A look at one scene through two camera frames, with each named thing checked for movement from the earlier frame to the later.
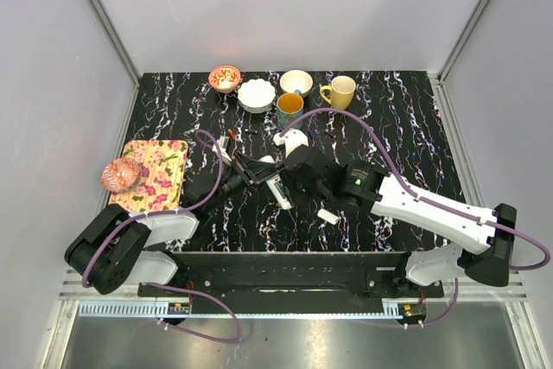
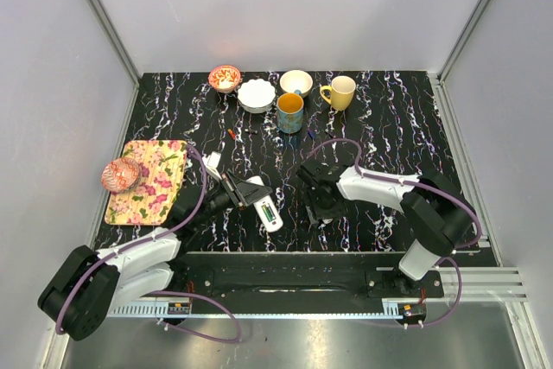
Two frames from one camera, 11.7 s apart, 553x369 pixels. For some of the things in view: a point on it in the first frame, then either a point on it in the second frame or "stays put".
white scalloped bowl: [257, 95] stays put
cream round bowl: [295, 79] stays put
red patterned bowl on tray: [120, 175] stays put
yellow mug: [342, 91] stays put
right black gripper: [288, 181] to [338, 210]
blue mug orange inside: [289, 108] stays put
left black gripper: [253, 171] to [241, 193]
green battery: [281, 189] to [267, 212]
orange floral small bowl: [224, 79] stays put
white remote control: [278, 190] to [267, 209]
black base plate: [279, 275] stays put
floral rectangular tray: [162, 166] stays put
